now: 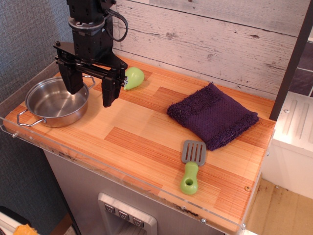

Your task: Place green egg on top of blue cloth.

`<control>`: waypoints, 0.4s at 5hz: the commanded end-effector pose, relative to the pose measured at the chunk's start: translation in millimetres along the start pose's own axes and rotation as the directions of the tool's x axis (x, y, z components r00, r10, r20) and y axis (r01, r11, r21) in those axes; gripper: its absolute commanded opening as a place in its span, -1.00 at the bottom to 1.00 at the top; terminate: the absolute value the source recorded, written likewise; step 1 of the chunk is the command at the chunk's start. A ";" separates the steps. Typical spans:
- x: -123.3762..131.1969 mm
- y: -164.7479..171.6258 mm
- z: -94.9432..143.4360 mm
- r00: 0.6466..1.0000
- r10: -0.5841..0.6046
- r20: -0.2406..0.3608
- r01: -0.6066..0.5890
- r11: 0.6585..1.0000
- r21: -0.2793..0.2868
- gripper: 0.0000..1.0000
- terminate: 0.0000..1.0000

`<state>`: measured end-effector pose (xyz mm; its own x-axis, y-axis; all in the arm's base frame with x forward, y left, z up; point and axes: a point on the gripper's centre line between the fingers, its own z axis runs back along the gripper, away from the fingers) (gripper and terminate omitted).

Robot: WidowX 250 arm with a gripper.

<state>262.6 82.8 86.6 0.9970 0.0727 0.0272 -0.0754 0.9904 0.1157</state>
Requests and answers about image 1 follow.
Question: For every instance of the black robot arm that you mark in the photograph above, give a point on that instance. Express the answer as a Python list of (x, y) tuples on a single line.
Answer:
[(92, 15)]

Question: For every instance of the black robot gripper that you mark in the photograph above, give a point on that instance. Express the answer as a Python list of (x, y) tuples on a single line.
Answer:
[(91, 53)]

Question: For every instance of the purple folded towel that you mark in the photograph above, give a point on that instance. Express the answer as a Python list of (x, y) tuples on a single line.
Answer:
[(213, 116)]

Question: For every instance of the dark vertical post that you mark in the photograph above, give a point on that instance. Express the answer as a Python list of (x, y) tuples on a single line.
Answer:
[(293, 62)]

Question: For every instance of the silver toy fridge dispenser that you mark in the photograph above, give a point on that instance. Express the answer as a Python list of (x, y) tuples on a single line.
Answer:
[(120, 218)]

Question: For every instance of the stainless steel pot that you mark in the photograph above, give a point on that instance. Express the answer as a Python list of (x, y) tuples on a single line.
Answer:
[(52, 105)]

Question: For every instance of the orange yellow object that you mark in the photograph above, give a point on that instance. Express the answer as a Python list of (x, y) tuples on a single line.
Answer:
[(25, 230)]

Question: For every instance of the grey spatula green handle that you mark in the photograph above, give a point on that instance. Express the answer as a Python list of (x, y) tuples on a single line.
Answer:
[(193, 156)]

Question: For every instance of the green toy pear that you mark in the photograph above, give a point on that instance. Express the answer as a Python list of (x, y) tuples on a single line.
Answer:
[(134, 78)]

